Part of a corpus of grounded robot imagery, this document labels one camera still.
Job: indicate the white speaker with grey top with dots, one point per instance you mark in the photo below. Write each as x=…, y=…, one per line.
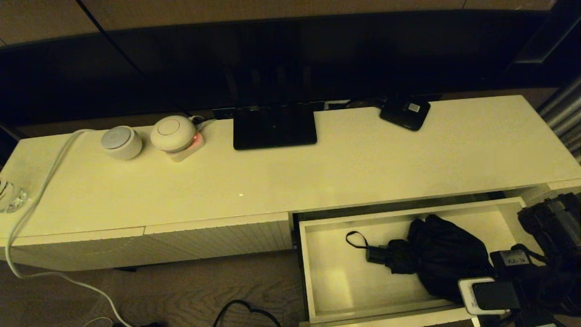
x=120, y=142

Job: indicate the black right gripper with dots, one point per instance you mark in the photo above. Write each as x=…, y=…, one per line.
x=517, y=265

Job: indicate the black television screen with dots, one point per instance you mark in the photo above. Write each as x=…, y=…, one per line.
x=317, y=59

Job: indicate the black flat TV base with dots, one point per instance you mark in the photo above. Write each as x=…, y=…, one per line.
x=272, y=129

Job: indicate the clear glass object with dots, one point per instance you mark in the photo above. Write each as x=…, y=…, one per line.
x=11, y=197

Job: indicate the black folding umbrella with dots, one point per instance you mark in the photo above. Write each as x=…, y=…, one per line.
x=445, y=254

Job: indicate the white ribbed drawer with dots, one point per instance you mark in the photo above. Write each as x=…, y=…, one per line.
x=336, y=272

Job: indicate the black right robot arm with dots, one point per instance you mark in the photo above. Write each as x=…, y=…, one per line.
x=558, y=236

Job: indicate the white TV cabinet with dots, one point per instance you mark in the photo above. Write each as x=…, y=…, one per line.
x=227, y=181

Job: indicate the white ribbed curved cabinet panel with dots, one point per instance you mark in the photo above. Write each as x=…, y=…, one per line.
x=81, y=252

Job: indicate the grey pleated curtain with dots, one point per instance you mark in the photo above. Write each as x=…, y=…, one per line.
x=563, y=118

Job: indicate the dark wooden cabinet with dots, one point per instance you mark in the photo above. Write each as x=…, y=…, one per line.
x=544, y=45

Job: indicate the white dome-shaped device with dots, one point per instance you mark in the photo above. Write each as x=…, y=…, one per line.
x=172, y=133

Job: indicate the white ribbed flat cabinet panel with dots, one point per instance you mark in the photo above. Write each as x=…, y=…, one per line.
x=218, y=240

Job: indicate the small black set-top box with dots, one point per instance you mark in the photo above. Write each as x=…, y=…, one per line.
x=404, y=113

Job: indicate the white power strip red light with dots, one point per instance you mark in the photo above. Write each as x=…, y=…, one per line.
x=186, y=155

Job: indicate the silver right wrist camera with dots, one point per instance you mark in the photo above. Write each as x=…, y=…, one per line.
x=472, y=297

